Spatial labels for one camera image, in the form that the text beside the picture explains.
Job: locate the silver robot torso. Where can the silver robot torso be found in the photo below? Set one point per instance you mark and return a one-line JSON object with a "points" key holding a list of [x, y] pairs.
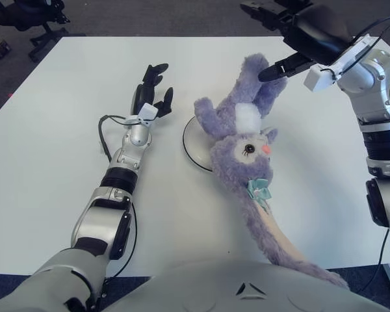
{"points": [[214, 292]]}

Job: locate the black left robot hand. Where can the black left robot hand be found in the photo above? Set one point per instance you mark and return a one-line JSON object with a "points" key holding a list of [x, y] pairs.
{"points": [[144, 94]]}

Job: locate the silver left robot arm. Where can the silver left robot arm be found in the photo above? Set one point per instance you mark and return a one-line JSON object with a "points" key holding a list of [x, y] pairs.
{"points": [[110, 201]]}

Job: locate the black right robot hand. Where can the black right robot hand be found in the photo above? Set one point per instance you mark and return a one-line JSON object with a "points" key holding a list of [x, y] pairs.
{"points": [[318, 32]]}

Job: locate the black table bracket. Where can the black table bracket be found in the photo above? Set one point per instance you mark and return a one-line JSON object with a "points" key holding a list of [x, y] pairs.
{"points": [[104, 286]]}

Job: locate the white plate black rim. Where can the white plate black rim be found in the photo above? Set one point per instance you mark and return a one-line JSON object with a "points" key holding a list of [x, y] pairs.
{"points": [[196, 146]]}

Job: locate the purple plush bunny doll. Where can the purple plush bunny doll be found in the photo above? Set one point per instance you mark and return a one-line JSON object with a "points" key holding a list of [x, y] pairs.
{"points": [[240, 152]]}

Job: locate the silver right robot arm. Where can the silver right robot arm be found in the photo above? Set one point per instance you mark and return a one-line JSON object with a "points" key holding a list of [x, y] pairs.
{"points": [[380, 97]]}

